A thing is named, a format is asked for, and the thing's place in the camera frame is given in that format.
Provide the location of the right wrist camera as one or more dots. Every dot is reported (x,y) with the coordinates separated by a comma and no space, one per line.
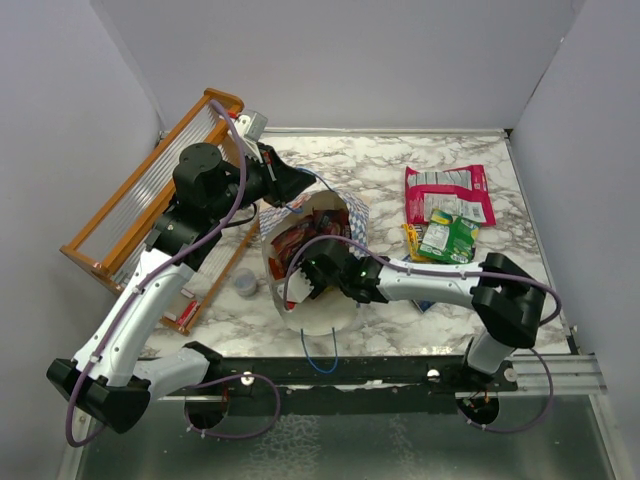
(295,290)

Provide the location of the orange snack pack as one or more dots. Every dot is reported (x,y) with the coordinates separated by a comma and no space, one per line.
(286,244)

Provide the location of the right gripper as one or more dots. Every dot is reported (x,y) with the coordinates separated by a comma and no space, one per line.
(306,268)

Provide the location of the green snack pack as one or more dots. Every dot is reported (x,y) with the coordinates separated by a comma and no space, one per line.
(449,239)

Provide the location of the orange wooden rack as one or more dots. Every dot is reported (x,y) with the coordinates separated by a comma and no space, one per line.
(108,247)

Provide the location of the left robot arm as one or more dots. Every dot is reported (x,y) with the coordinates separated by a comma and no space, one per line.
(106,378)

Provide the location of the yellow M&M candy pack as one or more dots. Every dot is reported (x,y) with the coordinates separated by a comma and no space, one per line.
(413,243)

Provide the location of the blue checkered paper bag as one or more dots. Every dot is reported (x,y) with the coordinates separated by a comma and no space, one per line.
(331,311)

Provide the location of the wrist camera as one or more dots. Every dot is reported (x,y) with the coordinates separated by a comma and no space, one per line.
(250,125)
(295,290)

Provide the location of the purple berries snack pack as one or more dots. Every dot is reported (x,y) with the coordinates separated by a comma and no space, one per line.
(326,222)

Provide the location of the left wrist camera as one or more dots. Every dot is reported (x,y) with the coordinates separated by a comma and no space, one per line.
(250,125)

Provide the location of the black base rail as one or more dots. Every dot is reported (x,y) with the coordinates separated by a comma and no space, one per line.
(260,386)

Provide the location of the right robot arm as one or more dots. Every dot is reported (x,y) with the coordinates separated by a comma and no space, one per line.
(508,301)

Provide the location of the small clear plastic cup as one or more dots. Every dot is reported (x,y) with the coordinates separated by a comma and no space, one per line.
(244,282)

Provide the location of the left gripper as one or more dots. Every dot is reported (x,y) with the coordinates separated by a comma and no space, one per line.
(282,181)

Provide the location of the red white small box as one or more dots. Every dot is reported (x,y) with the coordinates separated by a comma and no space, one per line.
(187,313)

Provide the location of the pink snack bag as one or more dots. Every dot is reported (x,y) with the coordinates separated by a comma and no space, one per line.
(459,191)

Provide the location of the blue Kettle chips bag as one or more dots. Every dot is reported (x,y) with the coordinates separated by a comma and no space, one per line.
(420,305)

